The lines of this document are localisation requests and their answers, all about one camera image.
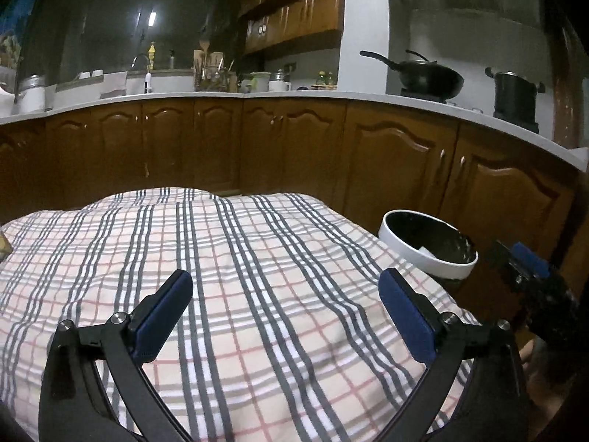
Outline chrome faucet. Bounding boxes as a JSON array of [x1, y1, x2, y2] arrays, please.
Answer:
[[131, 54, 154, 95]]

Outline black induction cooker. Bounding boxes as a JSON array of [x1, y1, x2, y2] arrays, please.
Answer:
[[493, 110, 540, 134]]

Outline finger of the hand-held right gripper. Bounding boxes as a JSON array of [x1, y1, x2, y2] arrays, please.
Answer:
[[511, 242, 553, 281], [489, 239, 521, 281]]

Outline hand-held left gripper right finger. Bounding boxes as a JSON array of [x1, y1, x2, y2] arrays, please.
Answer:
[[378, 267, 530, 442]]

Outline dark window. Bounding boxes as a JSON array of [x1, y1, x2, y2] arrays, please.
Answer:
[[28, 0, 244, 81]]

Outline black wok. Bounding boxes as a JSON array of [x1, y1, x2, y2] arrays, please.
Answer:
[[360, 50, 465, 99]]

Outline plaid blanket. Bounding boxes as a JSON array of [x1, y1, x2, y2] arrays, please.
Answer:
[[0, 187, 482, 442]]

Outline black stock pot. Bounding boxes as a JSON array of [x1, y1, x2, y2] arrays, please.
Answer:
[[484, 67, 546, 120]]

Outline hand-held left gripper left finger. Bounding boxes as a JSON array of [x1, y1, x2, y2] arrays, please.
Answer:
[[39, 268, 194, 442]]

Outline brown wooden base cabinets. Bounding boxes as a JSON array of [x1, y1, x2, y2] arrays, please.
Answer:
[[0, 99, 578, 281]]

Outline gas stove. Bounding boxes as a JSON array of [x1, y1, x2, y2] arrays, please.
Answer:
[[399, 87, 461, 103]]

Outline brown wooden wall cabinets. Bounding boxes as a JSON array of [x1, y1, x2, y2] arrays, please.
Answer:
[[238, 0, 346, 58]]

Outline wooden utensil holder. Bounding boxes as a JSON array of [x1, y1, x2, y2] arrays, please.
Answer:
[[193, 37, 231, 93]]

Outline white bin with black liner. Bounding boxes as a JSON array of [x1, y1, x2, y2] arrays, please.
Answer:
[[378, 209, 479, 281]]

